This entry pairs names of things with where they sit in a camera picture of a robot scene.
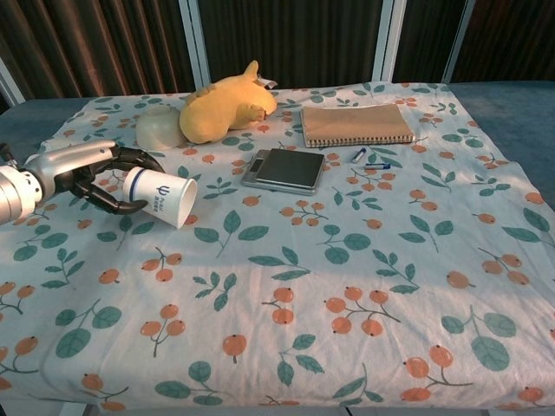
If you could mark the dark brown curtain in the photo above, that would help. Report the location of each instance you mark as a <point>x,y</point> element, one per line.
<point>104,43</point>

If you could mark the floral fruit print tablecloth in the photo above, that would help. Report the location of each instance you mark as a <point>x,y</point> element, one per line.
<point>277,281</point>

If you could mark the white window frame post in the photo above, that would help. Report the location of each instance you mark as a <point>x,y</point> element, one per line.
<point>459,41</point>
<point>194,43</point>
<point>387,39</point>

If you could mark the white paper cup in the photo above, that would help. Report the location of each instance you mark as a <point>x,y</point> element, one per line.
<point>162,197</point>

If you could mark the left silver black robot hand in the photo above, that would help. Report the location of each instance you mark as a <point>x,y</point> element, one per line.
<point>69,162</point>

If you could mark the silver digital kitchen scale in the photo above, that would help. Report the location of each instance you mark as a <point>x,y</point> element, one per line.
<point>287,169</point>

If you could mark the brown spiral notebook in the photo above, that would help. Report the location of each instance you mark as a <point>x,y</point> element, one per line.
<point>354,125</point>

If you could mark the yellow plush toy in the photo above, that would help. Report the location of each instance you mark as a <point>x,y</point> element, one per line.
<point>219,111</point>

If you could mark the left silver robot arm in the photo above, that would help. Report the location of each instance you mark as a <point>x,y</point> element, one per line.
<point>15,190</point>

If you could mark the blue and white pen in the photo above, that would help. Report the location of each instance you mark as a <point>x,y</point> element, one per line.
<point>358,155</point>

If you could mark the blue white battery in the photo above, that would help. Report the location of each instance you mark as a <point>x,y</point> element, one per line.
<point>377,165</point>

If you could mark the cream ceramic bowl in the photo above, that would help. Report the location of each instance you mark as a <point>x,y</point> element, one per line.
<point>157,130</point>

